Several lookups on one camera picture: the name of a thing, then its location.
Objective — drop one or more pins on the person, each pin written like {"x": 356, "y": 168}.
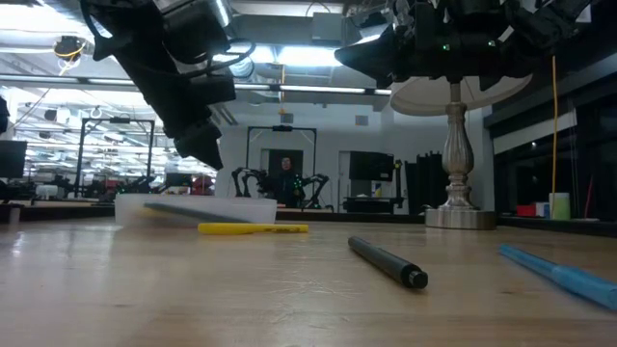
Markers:
{"x": 287, "y": 185}

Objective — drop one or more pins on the black ceiling dome camera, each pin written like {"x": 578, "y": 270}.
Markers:
{"x": 69, "y": 47}

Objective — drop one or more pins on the wide black gantry frame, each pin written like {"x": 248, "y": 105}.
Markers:
{"x": 119, "y": 120}

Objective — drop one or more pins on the grey ceiling box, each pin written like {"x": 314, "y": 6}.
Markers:
{"x": 328, "y": 26}

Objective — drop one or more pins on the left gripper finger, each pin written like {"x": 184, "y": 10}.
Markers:
{"x": 200, "y": 147}

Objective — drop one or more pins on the black wall screen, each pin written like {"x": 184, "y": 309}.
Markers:
{"x": 371, "y": 166}

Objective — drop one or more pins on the yellow highlighter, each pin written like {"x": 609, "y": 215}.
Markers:
{"x": 250, "y": 228}

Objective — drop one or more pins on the green and white roll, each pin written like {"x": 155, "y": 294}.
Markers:
{"x": 560, "y": 207}

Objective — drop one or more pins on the black background robot arm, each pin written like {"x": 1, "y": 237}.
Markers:
{"x": 248, "y": 178}
{"x": 318, "y": 185}

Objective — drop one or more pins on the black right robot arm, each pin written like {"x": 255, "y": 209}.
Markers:
{"x": 554, "y": 24}

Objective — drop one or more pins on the blue pen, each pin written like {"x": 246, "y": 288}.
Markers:
{"x": 569, "y": 279}

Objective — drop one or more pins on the white-shaded silver table lamp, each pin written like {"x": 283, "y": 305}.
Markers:
{"x": 457, "y": 154}

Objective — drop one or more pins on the blue and white box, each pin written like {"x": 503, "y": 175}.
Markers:
{"x": 543, "y": 210}

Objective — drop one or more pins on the narrow black gantry frame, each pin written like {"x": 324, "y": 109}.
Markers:
{"x": 282, "y": 128}

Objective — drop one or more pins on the black monitor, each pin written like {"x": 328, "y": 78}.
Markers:
{"x": 12, "y": 159}

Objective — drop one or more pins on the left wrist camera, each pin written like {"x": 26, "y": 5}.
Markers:
{"x": 193, "y": 29}

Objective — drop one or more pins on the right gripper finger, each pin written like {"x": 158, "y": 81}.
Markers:
{"x": 376, "y": 58}

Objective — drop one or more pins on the black standing panels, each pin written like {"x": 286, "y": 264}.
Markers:
{"x": 424, "y": 183}

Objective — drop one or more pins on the long ceiling light bar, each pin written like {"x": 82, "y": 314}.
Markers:
{"x": 313, "y": 89}

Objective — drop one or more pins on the black pen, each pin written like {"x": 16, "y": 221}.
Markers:
{"x": 385, "y": 262}
{"x": 193, "y": 212}

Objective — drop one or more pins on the red box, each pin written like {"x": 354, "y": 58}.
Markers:
{"x": 525, "y": 211}

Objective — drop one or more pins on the pink-lidded clear supply box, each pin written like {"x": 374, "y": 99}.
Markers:
{"x": 260, "y": 209}

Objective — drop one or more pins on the black background workbench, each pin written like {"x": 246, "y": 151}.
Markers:
{"x": 371, "y": 205}

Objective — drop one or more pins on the black aluminium table frame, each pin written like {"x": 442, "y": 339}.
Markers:
{"x": 337, "y": 218}

